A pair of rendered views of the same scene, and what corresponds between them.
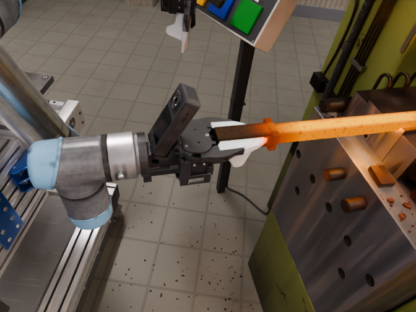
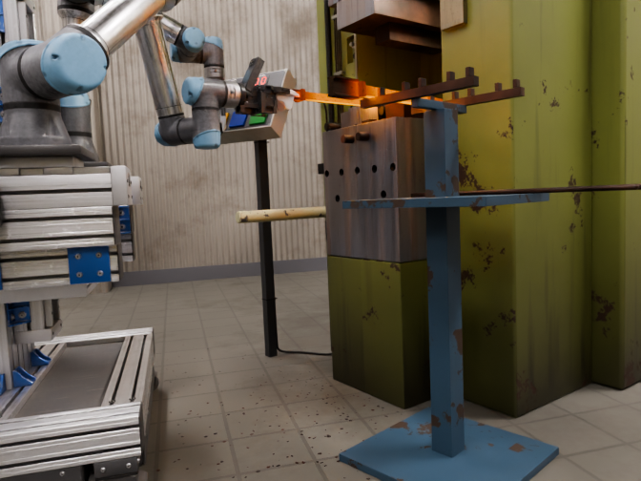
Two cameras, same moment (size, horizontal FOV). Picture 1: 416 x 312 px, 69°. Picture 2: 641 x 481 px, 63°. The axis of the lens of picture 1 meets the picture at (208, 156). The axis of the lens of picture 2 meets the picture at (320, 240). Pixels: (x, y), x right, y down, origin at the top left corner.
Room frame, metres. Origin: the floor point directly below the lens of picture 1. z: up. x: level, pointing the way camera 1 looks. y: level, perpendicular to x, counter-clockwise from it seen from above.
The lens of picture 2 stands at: (-1.23, 0.36, 0.68)
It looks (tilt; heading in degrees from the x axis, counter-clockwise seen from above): 5 degrees down; 343
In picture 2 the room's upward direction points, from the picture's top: 2 degrees counter-clockwise
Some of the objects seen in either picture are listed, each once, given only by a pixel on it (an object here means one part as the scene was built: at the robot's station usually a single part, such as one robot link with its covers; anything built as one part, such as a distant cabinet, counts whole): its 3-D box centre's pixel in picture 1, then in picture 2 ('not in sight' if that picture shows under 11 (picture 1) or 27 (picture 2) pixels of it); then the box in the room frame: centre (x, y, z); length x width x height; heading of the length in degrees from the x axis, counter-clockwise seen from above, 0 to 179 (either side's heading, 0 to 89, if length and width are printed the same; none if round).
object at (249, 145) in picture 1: (240, 153); (288, 99); (0.35, -0.05, 0.98); 0.09 x 0.03 x 0.06; 105
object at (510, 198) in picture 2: not in sight; (442, 200); (-0.08, -0.32, 0.66); 0.40 x 0.30 x 0.02; 26
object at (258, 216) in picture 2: not in sight; (287, 214); (0.79, -0.14, 0.62); 0.44 x 0.05 x 0.05; 108
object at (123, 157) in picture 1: (125, 157); (230, 94); (0.31, 0.13, 0.99); 0.08 x 0.05 x 0.08; 18
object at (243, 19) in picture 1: (246, 16); (259, 116); (0.84, -0.06, 1.01); 0.07 x 0.05 x 0.07; 43
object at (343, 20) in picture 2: not in sight; (399, 17); (0.55, -0.54, 1.32); 0.42 x 0.20 x 0.10; 108
